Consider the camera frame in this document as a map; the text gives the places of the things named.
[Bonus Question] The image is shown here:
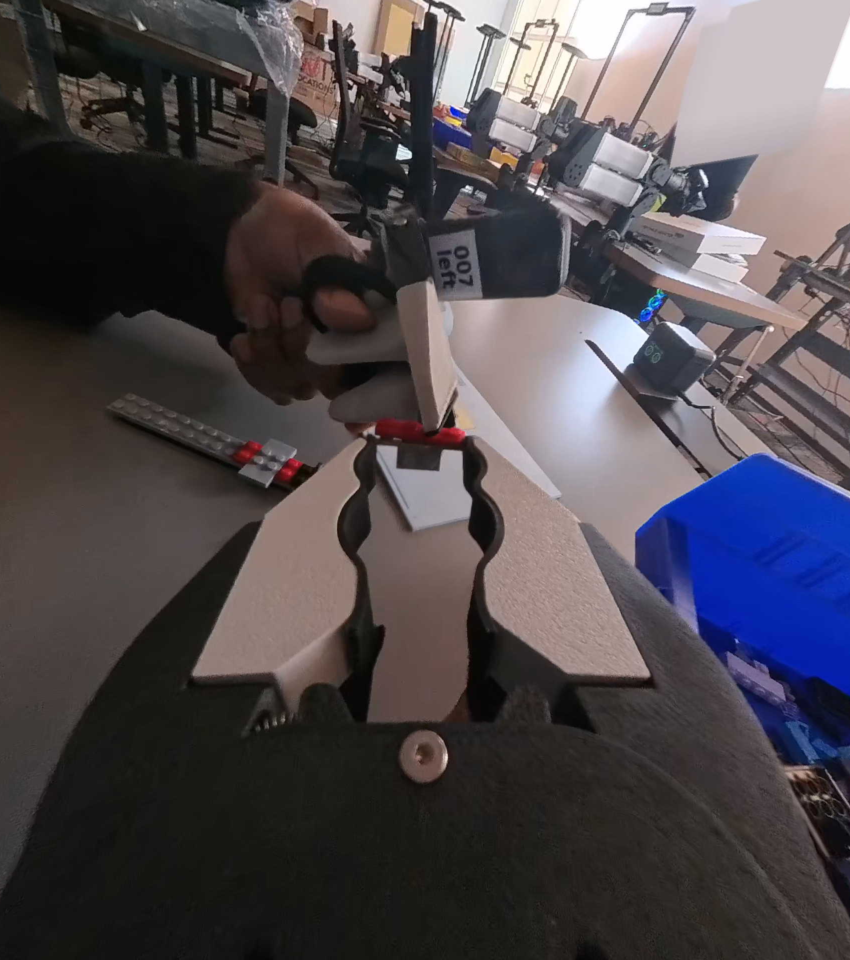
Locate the pale instruction booklet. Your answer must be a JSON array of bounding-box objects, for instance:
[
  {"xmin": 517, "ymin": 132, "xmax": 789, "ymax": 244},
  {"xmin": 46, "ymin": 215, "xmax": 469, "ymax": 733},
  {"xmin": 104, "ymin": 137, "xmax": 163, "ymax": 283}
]
[{"xmin": 378, "ymin": 378, "xmax": 562, "ymax": 532}]

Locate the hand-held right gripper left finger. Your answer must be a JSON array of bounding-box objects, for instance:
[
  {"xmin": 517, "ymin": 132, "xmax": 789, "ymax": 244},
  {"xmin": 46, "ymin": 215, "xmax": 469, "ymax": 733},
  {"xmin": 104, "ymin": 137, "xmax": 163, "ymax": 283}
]
[{"xmin": 191, "ymin": 437, "xmax": 387, "ymax": 723}]

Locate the wooden work table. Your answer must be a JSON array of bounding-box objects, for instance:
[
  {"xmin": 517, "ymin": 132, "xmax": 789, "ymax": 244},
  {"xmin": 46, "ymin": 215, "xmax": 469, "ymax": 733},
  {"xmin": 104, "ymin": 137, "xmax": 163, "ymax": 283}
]
[{"xmin": 545, "ymin": 187, "xmax": 808, "ymax": 331}]

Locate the person's left hand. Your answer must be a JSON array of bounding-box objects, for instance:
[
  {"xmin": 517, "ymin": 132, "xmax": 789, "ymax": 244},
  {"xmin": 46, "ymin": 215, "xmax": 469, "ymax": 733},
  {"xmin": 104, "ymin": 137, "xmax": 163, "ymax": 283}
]
[{"xmin": 224, "ymin": 183, "xmax": 396, "ymax": 410}]

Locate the grey desk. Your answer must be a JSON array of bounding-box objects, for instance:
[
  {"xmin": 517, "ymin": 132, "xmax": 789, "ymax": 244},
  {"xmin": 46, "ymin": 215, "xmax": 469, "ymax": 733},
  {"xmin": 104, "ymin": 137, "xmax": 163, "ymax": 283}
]
[{"xmin": 0, "ymin": 292, "xmax": 771, "ymax": 960}]

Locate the black cable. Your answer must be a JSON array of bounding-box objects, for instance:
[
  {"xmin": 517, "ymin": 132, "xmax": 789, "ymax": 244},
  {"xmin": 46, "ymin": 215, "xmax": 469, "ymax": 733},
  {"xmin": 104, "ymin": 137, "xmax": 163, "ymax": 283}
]
[{"xmin": 683, "ymin": 393, "xmax": 756, "ymax": 462}]

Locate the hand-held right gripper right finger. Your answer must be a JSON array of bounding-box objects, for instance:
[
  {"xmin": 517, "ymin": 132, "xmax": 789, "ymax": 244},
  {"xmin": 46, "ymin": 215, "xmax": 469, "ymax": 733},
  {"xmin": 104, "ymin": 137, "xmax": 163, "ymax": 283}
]
[{"xmin": 461, "ymin": 437, "xmax": 654, "ymax": 723}]

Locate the plastic-wrapped dark bundle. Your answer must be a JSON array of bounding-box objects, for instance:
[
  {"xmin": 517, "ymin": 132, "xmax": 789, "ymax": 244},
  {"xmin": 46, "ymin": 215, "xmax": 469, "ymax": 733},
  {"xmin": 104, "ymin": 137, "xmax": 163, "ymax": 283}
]
[{"xmin": 237, "ymin": 0, "xmax": 306, "ymax": 99}]

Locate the long grey studded plate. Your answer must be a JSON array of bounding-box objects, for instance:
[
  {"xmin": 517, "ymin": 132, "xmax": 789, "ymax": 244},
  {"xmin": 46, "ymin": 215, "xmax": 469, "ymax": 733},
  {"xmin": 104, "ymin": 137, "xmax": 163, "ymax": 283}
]
[{"xmin": 108, "ymin": 393, "xmax": 321, "ymax": 492}]

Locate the white flat box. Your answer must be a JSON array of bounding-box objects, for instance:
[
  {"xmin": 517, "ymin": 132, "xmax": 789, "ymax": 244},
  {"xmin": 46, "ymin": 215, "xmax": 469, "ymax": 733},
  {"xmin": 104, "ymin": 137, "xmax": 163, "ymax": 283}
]
[{"xmin": 631, "ymin": 212, "xmax": 768, "ymax": 282}]

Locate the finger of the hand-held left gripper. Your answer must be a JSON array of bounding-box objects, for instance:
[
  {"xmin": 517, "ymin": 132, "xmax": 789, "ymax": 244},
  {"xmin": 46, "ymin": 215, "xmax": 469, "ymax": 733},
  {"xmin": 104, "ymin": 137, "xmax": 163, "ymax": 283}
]
[{"xmin": 397, "ymin": 281, "xmax": 463, "ymax": 436}]

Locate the black cube device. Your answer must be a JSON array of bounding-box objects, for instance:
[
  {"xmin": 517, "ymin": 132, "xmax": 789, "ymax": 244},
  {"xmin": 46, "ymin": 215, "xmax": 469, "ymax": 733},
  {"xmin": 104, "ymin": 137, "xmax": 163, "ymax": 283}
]
[{"xmin": 635, "ymin": 322, "xmax": 717, "ymax": 395}]

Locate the steel workbench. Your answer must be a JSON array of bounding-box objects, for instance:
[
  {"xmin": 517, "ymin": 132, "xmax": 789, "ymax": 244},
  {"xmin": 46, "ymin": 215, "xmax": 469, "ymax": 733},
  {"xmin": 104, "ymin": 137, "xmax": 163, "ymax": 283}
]
[{"xmin": 42, "ymin": 0, "xmax": 298, "ymax": 185}]

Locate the red toy plate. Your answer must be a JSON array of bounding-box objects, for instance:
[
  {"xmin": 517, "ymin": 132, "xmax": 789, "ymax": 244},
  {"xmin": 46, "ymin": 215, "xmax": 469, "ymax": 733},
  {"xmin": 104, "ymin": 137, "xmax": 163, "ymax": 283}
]
[{"xmin": 374, "ymin": 418, "xmax": 465, "ymax": 445}]

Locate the person's left forearm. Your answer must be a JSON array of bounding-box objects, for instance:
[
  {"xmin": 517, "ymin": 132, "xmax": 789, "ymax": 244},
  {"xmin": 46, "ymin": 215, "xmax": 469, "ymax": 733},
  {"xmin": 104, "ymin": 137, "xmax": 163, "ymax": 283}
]
[{"xmin": 0, "ymin": 82, "xmax": 261, "ymax": 339}]

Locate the large pile of toy bricks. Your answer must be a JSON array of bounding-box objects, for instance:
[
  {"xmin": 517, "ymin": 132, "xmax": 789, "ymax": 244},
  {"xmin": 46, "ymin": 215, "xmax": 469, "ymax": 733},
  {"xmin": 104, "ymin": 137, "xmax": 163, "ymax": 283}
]
[{"xmin": 717, "ymin": 645, "xmax": 850, "ymax": 960}]

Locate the blue plastic bin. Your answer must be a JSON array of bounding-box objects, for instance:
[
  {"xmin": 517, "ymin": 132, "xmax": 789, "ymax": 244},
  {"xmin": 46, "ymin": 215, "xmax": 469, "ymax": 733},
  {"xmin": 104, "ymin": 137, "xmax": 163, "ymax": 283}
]
[{"xmin": 635, "ymin": 453, "xmax": 850, "ymax": 960}]

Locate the tall black office chair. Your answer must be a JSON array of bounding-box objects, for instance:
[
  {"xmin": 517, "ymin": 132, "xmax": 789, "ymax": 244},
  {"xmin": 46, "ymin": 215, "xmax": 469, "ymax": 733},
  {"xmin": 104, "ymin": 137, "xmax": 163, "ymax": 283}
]
[{"xmin": 327, "ymin": 22, "xmax": 411, "ymax": 226}]

